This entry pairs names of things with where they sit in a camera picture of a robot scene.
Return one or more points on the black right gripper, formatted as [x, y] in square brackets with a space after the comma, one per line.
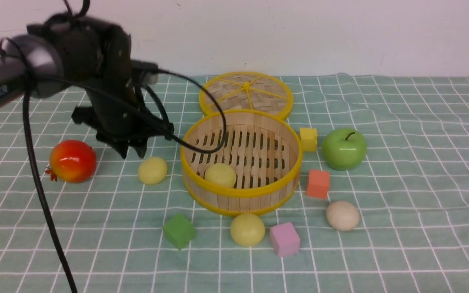
[118, 112]

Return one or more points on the yellow bun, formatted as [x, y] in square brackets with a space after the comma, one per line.
[247, 230]
[221, 174]
[152, 171]

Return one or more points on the yellow bun front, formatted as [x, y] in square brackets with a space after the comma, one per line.
[247, 230]

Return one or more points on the white bun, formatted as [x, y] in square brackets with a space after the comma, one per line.
[342, 216]

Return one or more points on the bamboo steamer tray yellow rim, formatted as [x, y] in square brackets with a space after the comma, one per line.
[264, 152]

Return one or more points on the woven bamboo steamer lid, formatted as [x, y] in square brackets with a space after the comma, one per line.
[252, 90]

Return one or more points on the red pomegranate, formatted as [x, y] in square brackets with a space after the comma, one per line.
[72, 161]

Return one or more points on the green cube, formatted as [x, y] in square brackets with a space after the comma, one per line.
[179, 231]

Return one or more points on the yellow cube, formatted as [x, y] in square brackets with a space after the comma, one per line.
[309, 139]

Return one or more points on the pink cube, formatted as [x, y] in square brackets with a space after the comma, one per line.
[285, 239]

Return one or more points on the green checkered tablecloth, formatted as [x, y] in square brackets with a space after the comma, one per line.
[412, 191]

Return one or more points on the orange cube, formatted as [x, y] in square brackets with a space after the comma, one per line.
[318, 184]

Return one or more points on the green apple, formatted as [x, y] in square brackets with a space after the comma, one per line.
[344, 148]

